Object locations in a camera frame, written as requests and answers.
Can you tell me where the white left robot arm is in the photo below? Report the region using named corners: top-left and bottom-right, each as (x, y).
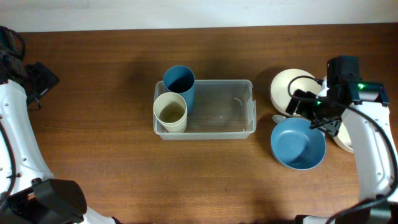
top-left (1, 26), bottom-right (118, 224)

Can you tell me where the blue bowl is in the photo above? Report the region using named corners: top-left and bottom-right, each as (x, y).
top-left (271, 118), bottom-right (326, 170)

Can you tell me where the cream spoon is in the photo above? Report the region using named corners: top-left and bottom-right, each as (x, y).
top-left (272, 114), bottom-right (287, 124)

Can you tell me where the cream cup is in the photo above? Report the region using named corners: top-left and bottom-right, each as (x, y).
top-left (158, 120), bottom-right (187, 133)
top-left (153, 92), bottom-right (188, 124)

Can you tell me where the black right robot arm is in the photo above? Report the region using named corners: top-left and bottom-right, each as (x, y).
top-left (286, 55), bottom-right (397, 223)

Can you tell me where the clear plastic storage container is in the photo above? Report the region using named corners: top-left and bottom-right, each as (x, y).
top-left (153, 80), bottom-right (257, 140)

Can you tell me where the cream bowl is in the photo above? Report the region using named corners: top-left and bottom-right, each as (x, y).
top-left (271, 68), bottom-right (321, 116)
top-left (333, 123), bottom-right (354, 153)

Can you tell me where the dark blue cup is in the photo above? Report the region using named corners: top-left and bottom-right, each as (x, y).
top-left (164, 65), bottom-right (195, 93)

